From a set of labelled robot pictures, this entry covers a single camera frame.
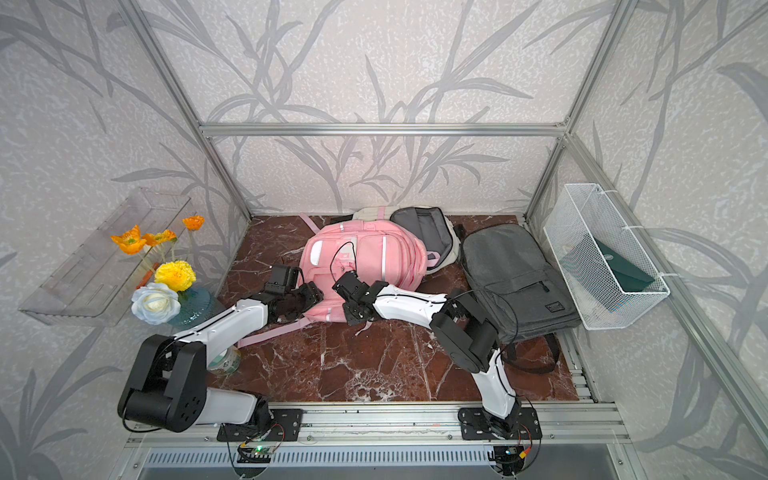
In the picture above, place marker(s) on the pink backpack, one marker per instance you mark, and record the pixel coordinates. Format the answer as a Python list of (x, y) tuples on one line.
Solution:
[(375, 250)]

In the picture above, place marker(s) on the aluminium mounting rail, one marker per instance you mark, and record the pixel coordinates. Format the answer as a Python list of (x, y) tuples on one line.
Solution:
[(437, 423)]

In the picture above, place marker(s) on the green book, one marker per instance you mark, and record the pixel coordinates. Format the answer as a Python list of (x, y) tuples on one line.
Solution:
[(606, 275)]

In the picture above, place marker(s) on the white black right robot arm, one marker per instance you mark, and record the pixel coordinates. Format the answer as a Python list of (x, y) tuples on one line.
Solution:
[(459, 323)]

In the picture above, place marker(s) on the controller circuit board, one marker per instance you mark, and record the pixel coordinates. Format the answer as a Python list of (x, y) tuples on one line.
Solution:
[(508, 461), (252, 453)]

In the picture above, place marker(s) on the right controller circuit board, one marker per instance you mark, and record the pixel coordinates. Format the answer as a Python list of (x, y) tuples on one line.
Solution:
[(508, 461)]

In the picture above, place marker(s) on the small orange artificial flower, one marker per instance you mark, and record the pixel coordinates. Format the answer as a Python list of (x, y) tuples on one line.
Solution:
[(193, 223)]

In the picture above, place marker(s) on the white wire mesh basket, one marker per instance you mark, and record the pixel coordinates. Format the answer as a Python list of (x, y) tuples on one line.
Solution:
[(586, 209)]

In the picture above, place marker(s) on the orange artificial poppy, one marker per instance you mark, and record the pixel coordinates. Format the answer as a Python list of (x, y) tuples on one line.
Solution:
[(131, 242)]

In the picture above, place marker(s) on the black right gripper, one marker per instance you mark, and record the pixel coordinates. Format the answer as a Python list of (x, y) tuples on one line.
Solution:
[(351, 319)]

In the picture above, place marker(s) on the clear plastic shelf tray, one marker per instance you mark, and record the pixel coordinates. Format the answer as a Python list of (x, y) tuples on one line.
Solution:
[(93, 287)]

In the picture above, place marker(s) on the left controller circuit board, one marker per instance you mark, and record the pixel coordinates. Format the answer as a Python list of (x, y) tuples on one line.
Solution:
[(252, 453)]

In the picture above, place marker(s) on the yellow artificial flower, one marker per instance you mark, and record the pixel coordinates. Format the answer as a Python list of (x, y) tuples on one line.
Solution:
[(178, 276)]

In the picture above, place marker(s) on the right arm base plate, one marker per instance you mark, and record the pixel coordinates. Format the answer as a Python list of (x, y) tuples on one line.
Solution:
[(474, 423)]

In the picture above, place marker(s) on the white artificial rose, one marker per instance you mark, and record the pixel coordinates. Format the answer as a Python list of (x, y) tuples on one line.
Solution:
[(155, 303)]

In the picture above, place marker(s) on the green labelled tin can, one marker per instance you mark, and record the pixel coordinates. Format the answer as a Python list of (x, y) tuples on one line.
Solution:
[(226, 363)]

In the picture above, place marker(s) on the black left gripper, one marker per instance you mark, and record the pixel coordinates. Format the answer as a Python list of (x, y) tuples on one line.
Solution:
[(313, 295)]

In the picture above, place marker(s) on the teal glass vase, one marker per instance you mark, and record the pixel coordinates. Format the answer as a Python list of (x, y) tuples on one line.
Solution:
[(196, 306)]

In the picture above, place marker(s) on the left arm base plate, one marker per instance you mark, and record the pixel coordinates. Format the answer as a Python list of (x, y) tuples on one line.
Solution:
[(283, 425)]

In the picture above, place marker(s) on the grey fabric backpack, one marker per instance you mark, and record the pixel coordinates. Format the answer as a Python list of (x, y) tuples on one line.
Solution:
[(523, 294)]

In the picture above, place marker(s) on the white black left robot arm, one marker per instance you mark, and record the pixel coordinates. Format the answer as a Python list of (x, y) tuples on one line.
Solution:
[(167, 386)]

